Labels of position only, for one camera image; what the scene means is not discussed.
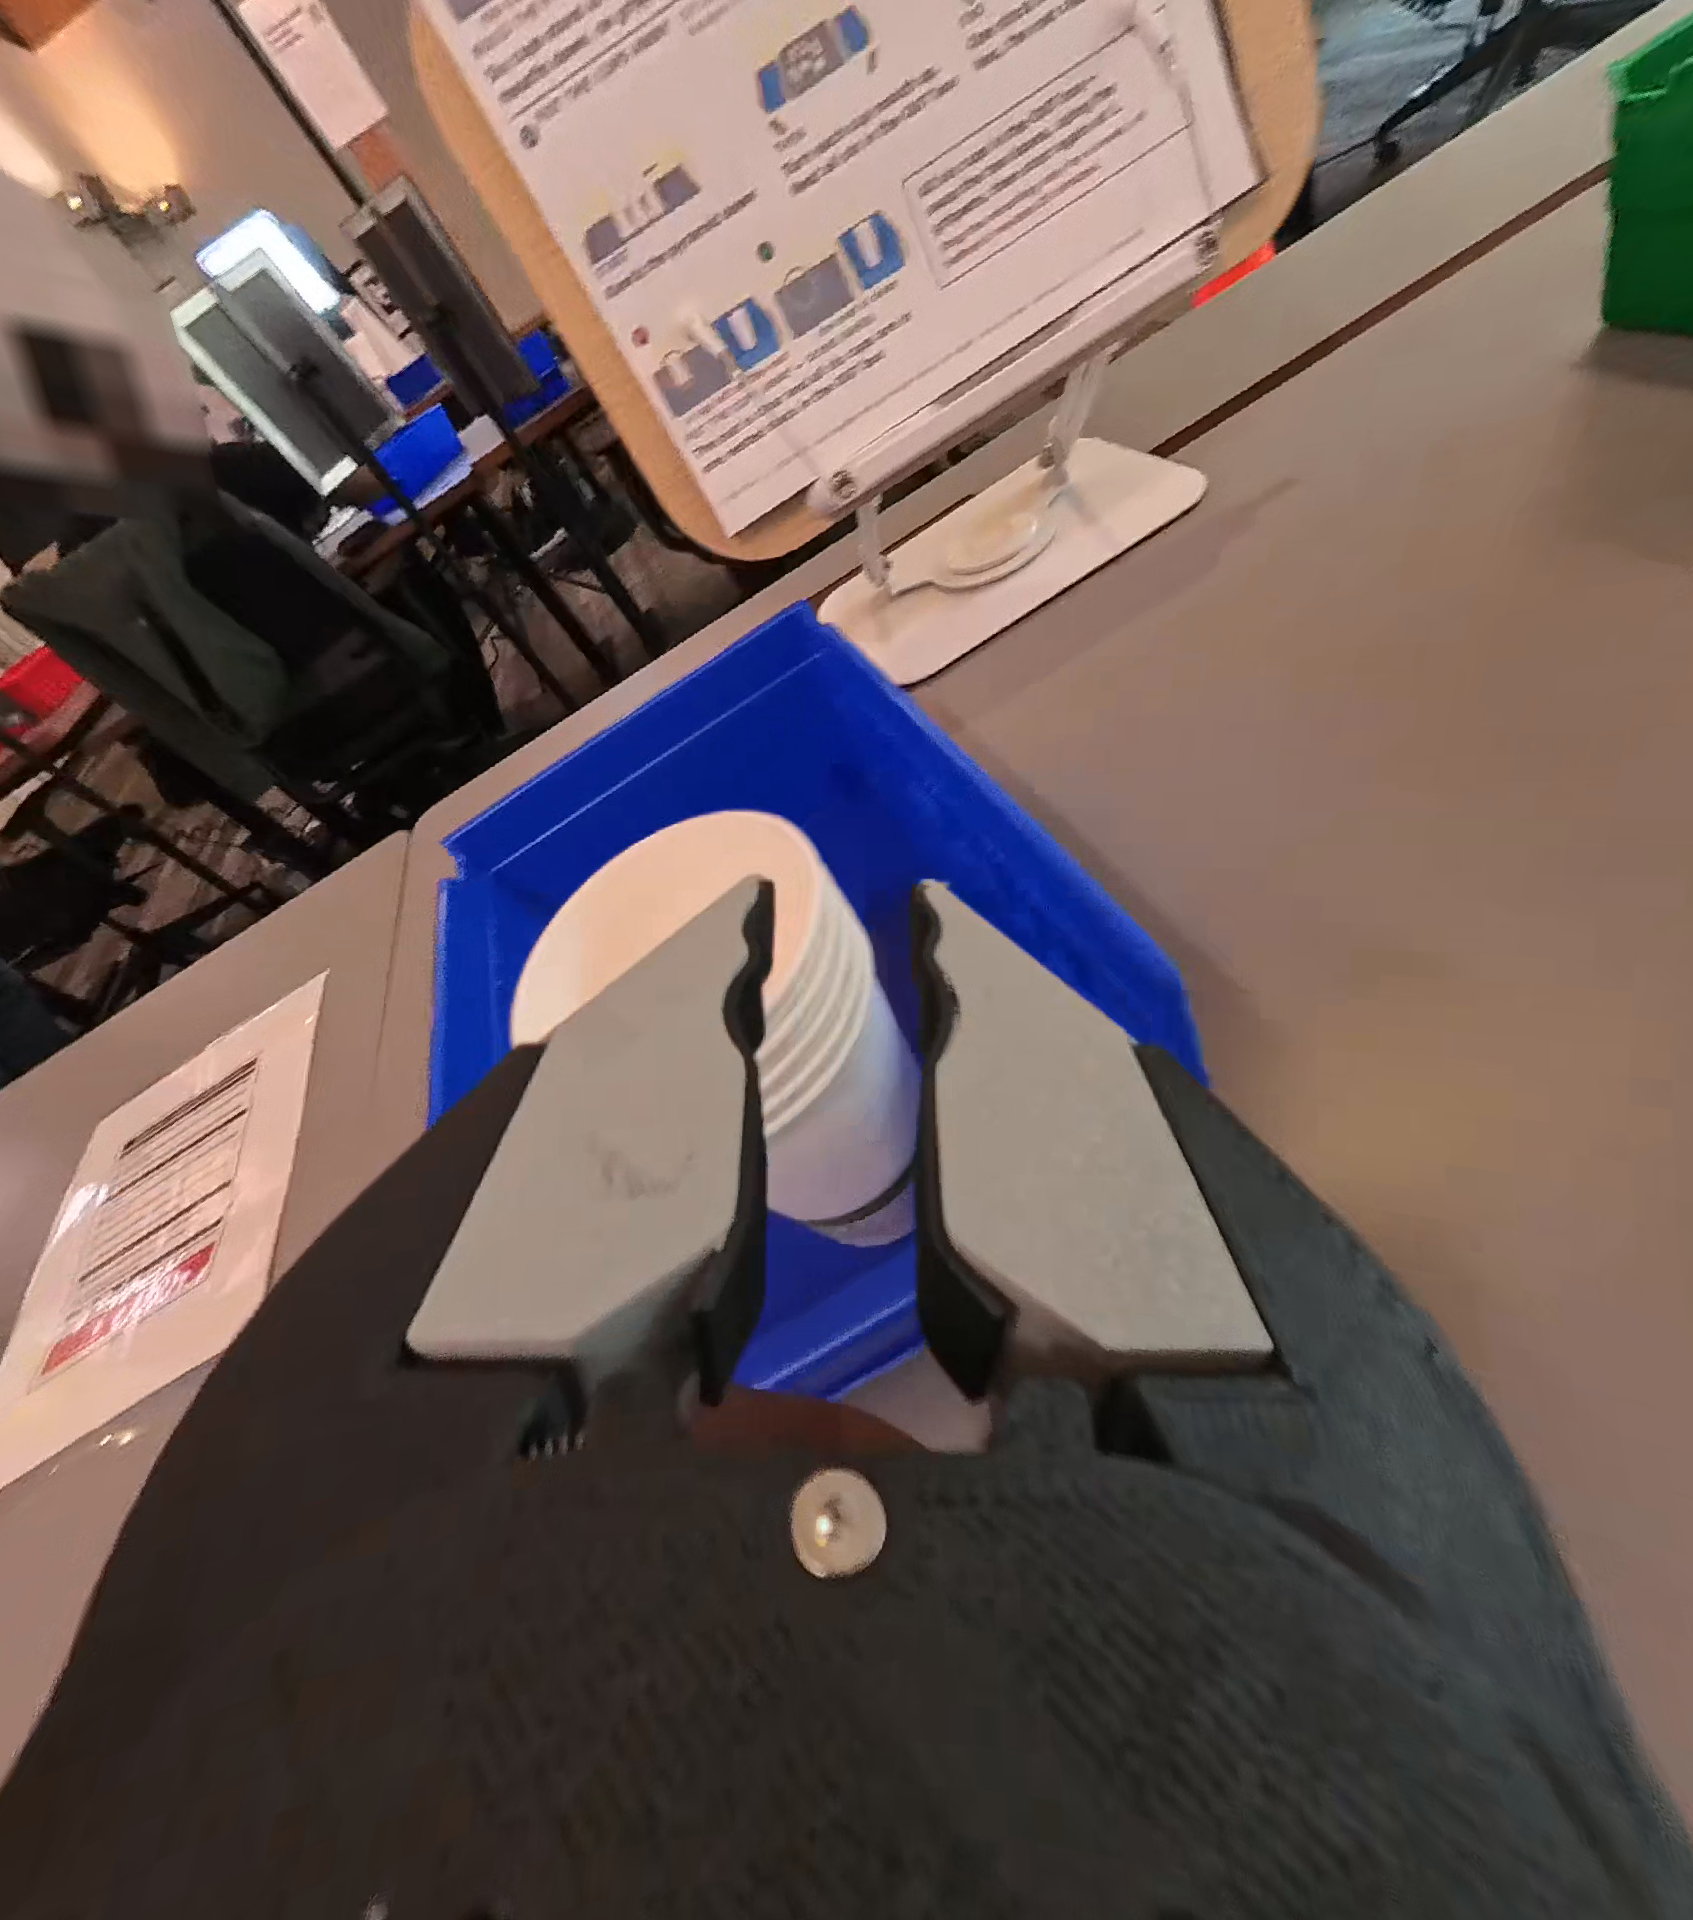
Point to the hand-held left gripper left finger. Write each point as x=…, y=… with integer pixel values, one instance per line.
x=575, y=1185

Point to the orange traffic cone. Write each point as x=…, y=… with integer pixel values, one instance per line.
x=1230, y=278

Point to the white tablet stand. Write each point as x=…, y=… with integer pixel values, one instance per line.
x=1087, y=511

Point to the blue plastic bin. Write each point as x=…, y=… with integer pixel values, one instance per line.
x=815, y=750

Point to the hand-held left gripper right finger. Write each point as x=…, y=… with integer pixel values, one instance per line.
x=1087, y=1201

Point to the printed instruction sheet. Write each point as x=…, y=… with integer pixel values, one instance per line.
x=859, y=224

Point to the black panel on stand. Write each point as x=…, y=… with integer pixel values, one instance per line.
x=441, y=294

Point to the stack of white cups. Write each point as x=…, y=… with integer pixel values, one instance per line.
x=636, y=915

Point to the laminated paper sheet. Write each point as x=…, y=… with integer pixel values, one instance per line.
x=155, y=1201

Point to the instruction sheet on stand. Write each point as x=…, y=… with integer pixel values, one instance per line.
x=1287, y=122

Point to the grey monitor on stand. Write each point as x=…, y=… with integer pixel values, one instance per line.
x=276, y=360

